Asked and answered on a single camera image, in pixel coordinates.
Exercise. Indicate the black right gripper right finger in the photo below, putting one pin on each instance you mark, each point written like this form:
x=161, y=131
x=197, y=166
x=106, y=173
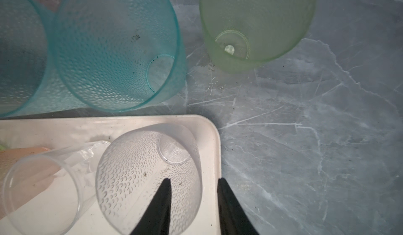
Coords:
x=232, y=218

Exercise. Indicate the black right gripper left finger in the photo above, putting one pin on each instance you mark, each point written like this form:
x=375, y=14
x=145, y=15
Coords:
x=157, y=217

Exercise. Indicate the clear dimpled cup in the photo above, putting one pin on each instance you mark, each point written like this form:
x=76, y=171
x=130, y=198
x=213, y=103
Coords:
x=134, y=165

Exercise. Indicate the clear small glass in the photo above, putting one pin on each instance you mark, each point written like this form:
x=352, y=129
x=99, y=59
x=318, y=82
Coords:
x=47, y=193

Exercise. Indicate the pink small glass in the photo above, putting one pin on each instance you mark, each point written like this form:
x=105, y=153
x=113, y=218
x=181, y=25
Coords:
x=19, y=159

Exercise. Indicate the green small glass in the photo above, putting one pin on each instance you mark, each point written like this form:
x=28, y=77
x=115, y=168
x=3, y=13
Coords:
x=3, y=148

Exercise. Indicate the white rectangular tray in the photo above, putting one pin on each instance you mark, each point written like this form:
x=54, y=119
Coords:
x=55, y=133

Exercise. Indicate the teal tall cup right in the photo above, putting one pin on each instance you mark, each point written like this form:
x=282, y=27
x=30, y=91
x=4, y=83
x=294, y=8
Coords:
x=119, y=55

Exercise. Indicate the teal tall cup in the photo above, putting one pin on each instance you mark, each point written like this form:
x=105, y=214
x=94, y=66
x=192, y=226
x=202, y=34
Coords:
x=30, y=83
x=119, y=55

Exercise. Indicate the teal tall cup left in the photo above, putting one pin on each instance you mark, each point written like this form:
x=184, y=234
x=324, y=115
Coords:
x=30, y=83

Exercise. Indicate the light green tall cup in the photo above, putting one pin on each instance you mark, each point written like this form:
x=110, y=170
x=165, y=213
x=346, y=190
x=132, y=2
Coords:
x=245, y=34

